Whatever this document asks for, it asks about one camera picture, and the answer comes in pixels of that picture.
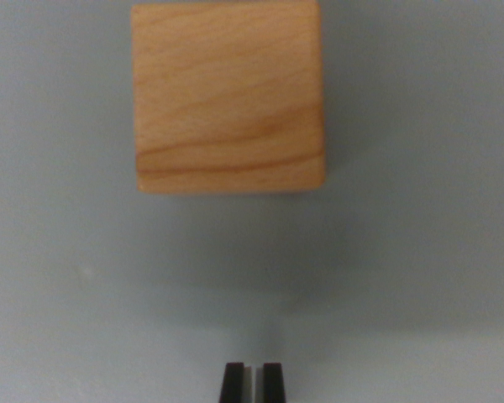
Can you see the grey plastic tub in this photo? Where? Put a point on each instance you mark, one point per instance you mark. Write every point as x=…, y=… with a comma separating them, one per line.
x=67, y=273

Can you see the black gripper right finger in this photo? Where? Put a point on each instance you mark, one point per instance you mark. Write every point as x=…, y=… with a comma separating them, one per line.
x=273, y=384

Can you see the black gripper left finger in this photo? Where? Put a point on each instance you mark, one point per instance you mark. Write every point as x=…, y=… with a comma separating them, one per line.
x=234, y=384

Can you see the wooden cube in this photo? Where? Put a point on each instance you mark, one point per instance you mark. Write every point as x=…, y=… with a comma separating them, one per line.
x=229, y=96

